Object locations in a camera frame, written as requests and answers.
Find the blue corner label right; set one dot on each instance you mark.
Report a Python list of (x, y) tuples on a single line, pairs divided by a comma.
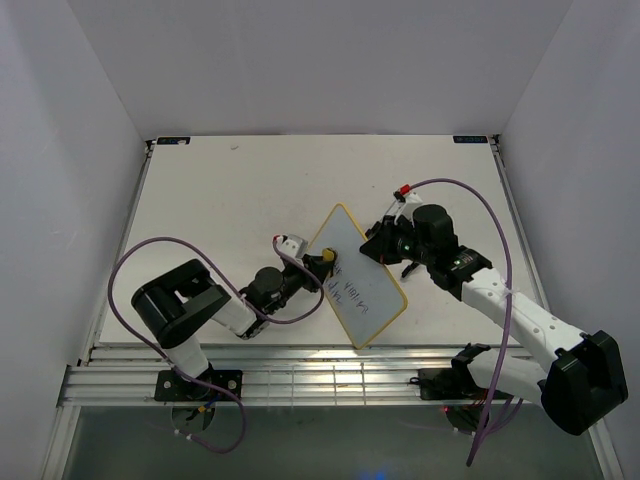
[(470, 139)]

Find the aluminium rail frame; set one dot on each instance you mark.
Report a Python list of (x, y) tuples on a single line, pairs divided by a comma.
[(272, 376)]

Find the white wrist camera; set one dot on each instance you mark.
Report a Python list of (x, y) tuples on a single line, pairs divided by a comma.
[(406, 201), (291, 246)]

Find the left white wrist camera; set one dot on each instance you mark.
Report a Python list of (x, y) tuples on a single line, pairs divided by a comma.
[(291, 246)]

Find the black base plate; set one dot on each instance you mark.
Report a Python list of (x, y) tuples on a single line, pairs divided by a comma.
[(447, 384), (171, 387)]

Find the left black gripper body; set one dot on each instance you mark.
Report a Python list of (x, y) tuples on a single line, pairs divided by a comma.
[(311, 284)]

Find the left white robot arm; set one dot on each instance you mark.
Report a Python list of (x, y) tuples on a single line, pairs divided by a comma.
[(175, 305)]

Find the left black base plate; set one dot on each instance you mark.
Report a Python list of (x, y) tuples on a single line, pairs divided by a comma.
[(171, 387)]

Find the blue corner label left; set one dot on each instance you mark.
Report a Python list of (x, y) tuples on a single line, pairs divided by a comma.
[(173, 140)]

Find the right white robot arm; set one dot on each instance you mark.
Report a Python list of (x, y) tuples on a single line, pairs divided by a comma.
[(577, 378)]

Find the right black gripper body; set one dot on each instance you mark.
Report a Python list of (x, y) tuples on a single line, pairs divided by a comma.
[(397, 242)]

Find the black whiteboard foot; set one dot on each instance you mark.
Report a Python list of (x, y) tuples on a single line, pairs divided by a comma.
[(409, 269)]

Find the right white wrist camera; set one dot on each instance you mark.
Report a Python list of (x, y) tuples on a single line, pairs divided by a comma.
[(406, 201)]

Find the yellow whiteboard eraser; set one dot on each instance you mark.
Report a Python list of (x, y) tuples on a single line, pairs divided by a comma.
[(329, 255)]

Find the blue corner label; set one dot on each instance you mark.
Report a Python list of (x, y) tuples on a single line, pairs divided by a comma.
[(470, 139), (173, 140)]

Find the yellow-framed small whiteboard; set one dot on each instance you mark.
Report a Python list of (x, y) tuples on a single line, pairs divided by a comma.
[(365, 296)]

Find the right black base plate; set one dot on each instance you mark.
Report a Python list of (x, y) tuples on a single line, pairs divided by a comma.
[(447, 384)]

